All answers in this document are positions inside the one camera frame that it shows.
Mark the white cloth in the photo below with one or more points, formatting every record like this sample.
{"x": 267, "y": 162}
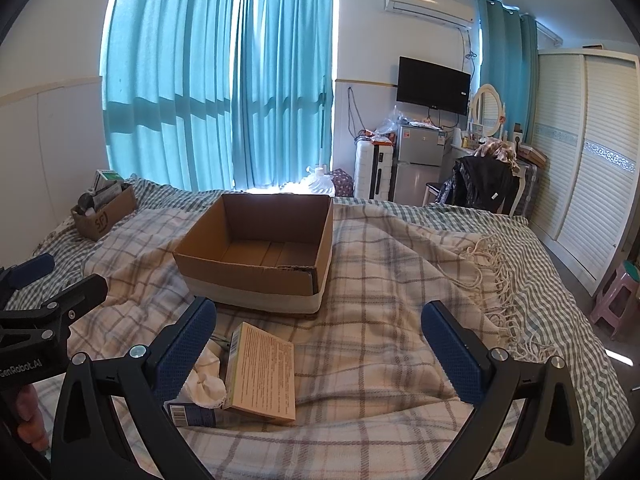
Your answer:
{"x": 205, "y": 385}

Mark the person's left hand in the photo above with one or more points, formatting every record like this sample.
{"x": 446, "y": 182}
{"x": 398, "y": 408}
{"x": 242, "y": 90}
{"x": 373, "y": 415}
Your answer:
{"x": 31, "y": 420}

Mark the floral cloth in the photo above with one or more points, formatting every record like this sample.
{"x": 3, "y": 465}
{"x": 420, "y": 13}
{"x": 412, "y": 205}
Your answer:
{"x": 495, "y": 149}

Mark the dark patterned bag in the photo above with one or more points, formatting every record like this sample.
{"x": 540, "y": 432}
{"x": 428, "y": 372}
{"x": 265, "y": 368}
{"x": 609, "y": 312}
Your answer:
{"x": 342, "y": 184}

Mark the beige printed box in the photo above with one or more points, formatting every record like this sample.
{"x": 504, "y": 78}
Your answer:
{"x": 265, "y": 375}

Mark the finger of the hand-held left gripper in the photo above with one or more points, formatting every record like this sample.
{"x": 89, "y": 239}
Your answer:
{"x": 82, "y": 292}
{"x": 30, "y": 267}

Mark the clear water jug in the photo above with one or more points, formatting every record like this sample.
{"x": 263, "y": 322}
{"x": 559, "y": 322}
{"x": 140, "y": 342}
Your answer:
{"x": 319, "y": 182}

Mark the white suitcase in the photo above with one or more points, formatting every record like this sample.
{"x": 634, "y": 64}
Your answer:
{"x": 367, "y": 170}

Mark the silver suitcase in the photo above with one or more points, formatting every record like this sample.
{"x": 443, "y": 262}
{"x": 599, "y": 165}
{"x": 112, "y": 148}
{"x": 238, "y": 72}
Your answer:
{"x": 529, "y": 185}

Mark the white chair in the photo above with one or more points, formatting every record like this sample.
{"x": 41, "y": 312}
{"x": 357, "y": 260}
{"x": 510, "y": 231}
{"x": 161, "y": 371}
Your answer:
{"x": 520, "y": 185}

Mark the silver fridge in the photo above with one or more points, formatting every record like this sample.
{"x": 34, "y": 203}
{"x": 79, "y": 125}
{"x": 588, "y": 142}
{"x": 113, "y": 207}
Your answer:
{"x": 417, "y": 170}

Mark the large cardboard box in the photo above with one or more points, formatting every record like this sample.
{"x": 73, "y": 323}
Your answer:
{"x": 240, "y": 275}

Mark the pink plastic stool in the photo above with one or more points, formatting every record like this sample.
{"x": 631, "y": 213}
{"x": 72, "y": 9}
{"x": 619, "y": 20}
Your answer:
{"x": 617, "y": 300}

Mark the white slatted wardrobe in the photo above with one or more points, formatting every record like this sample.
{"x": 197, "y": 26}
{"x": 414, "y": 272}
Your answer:
{"x": 595, "y": 160}

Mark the white air conditioner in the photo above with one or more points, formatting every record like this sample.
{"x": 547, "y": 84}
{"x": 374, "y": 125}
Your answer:
{"x": 425, "y": 2}

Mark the black wall television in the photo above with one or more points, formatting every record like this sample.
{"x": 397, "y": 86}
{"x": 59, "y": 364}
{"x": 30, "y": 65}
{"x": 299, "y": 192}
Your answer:
{"x": 432, "y": 85}

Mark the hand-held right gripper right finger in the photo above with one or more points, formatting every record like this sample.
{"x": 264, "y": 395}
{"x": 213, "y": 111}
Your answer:
{"x": 452, "y": 350}

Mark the dark blue barcode box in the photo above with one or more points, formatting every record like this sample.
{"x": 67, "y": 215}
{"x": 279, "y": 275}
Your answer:
{"x": 195, "y": 414}

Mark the oval white mirror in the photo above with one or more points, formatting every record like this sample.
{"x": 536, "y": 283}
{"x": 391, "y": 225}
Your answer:
{"x": 487, "y": 110}

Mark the dark round item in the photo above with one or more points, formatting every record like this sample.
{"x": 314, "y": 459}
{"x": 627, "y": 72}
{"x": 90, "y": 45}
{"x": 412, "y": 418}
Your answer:
{"x": 82, "y": 203}

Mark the narrow turquoise curtain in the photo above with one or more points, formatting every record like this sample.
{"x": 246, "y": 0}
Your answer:
{"x": 505, "y": 55}

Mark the green white carton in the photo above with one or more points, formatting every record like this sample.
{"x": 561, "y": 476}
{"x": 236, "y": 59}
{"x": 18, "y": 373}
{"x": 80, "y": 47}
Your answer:
{"x": 107, "y": 177}

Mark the clear plastic bag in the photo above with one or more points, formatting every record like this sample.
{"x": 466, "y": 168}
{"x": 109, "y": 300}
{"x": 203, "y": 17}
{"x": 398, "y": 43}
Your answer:
{"x": 386, "y": 122}

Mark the wide turquoise curtain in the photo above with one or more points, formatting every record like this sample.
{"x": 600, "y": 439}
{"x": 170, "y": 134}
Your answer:
{"x": 165, "y": 85}

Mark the green gingham bed sheet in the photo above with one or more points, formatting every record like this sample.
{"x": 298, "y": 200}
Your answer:
{"x": 555, "y": 270}

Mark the small cardboard box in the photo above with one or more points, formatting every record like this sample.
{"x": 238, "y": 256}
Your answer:
{"x": 107, "y": 217}

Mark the black jacket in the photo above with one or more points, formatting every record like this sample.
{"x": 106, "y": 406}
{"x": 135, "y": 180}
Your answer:
{"x": 480, "y": 180}

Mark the beige plaid blanket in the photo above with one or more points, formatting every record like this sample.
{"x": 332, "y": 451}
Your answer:
{"x": 360, "y": 350}

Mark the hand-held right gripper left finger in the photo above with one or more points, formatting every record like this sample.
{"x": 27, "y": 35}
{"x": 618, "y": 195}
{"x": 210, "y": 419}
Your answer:
{"x": 187, "y": 345}

